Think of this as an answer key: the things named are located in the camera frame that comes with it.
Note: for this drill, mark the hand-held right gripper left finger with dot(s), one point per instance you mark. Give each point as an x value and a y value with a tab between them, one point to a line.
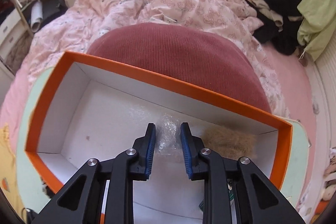
151	150

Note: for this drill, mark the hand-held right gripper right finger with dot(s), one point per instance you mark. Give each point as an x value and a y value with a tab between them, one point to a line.
187	150

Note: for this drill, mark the clear bubble wrap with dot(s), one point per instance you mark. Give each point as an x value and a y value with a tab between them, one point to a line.
168	134

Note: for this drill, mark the beige furry slipper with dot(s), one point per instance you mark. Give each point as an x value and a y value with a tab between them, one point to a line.
225	141

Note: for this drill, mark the orange cardboard box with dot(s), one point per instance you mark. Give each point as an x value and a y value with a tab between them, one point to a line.
105	113

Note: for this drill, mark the maroon ribbed cushion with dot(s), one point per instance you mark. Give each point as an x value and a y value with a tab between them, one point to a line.
178	61

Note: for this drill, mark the yellow cloth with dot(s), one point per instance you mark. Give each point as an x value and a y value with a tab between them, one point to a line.
6	155

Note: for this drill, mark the beige cloth pile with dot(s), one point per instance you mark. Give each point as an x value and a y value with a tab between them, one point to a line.
329	187

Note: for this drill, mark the pink floral quilt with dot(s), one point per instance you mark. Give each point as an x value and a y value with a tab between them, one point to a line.
131	3

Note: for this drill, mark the pile of black clothes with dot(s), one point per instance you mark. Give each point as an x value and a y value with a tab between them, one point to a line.
283	37

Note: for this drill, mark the rolled white paper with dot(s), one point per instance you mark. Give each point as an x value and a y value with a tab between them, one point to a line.
36	16

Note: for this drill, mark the light green hanging cloth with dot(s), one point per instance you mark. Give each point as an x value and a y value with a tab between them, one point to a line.
317	19

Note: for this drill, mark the white shelf unit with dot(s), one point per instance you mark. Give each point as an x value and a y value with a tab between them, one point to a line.
13	24

